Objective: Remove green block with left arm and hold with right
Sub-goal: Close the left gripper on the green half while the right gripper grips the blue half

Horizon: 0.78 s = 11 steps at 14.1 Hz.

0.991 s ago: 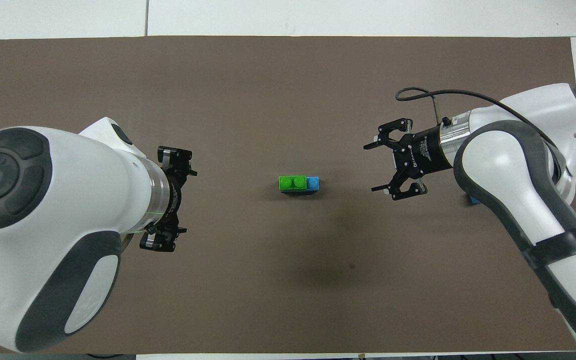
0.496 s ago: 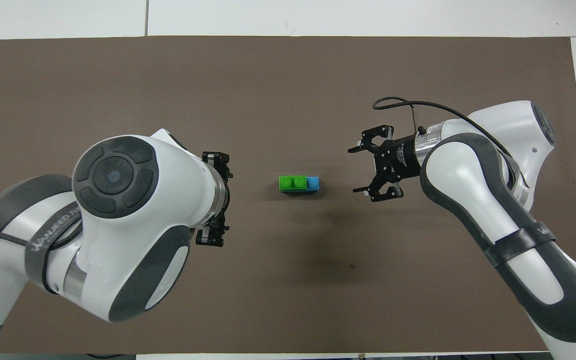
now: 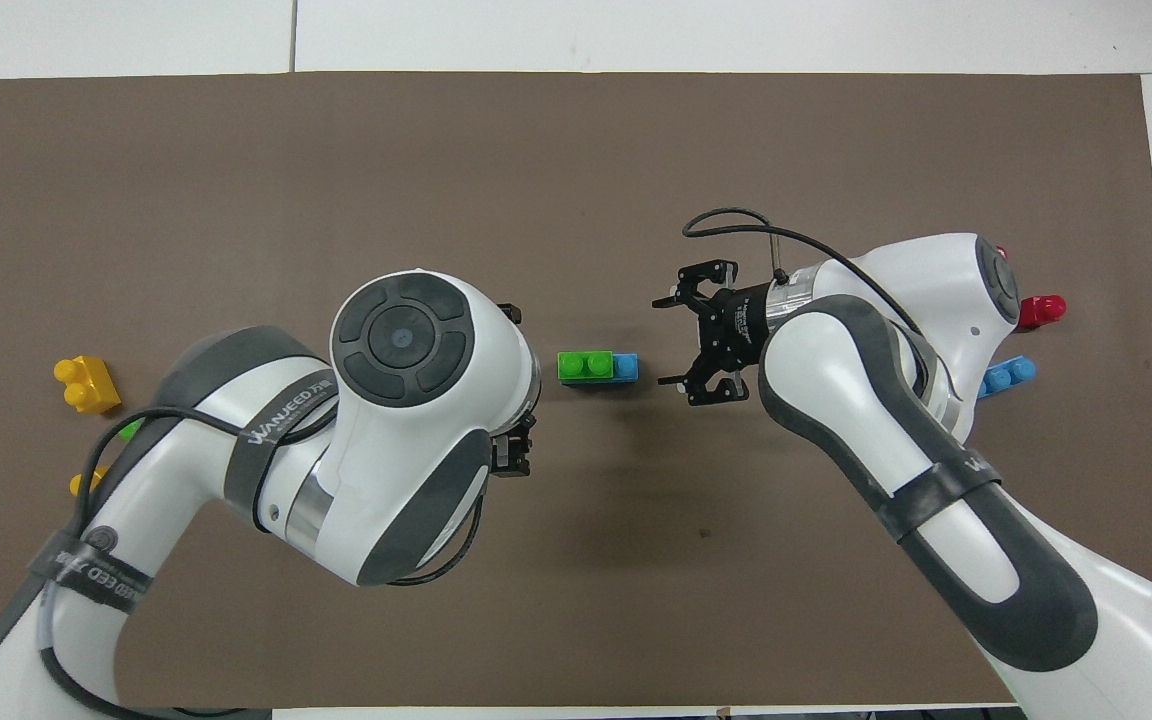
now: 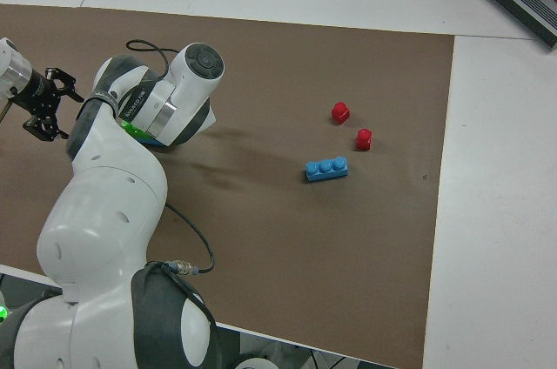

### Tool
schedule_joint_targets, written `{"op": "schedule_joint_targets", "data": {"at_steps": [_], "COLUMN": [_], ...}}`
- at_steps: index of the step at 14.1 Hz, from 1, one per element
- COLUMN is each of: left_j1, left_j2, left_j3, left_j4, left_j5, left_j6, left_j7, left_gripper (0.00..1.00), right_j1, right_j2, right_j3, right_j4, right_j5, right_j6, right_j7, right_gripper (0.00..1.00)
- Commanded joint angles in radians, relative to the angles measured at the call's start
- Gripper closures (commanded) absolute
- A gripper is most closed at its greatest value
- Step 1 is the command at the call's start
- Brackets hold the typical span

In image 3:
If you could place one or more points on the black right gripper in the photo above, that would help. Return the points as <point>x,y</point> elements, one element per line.
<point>736,325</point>

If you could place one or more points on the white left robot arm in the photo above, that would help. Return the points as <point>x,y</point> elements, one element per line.
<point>406,430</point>

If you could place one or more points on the brown table mat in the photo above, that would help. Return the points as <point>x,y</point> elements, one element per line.
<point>576,150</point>

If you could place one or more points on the green two-stud toy block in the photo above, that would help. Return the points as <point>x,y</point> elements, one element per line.
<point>129,431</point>
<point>584,366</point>

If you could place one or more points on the yellow two-stud toy block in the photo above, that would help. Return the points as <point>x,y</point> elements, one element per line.
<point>84,483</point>
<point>88,385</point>

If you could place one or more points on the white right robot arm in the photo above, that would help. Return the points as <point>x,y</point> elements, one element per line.
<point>856,400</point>

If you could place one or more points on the blue three-stud toy block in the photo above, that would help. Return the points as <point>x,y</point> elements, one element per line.
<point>626,367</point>
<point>1011,376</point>

